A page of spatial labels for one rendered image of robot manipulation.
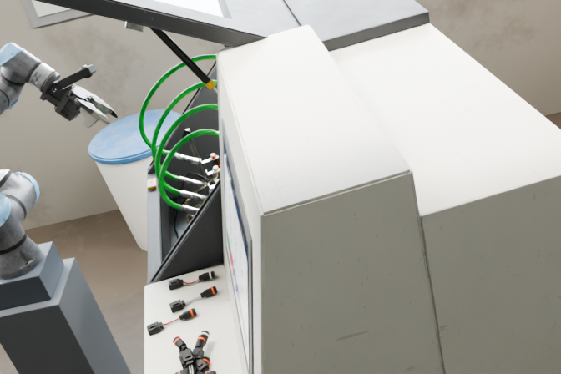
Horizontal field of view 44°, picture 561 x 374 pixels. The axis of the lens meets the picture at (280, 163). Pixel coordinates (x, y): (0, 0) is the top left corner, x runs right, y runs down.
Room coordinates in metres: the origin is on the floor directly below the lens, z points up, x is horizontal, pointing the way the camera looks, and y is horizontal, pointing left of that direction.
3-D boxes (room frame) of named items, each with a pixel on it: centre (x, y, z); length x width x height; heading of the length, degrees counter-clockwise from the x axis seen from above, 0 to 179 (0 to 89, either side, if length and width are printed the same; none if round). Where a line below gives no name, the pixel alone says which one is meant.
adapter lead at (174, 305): (1.35, 0.30, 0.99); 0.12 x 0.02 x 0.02; 102
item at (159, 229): (1.83, 0.43, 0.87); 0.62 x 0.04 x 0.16; 2
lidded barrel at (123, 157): (3.23, 0.68, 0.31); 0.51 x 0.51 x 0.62
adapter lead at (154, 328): (1.29, 0.35, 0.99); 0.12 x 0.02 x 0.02; 101
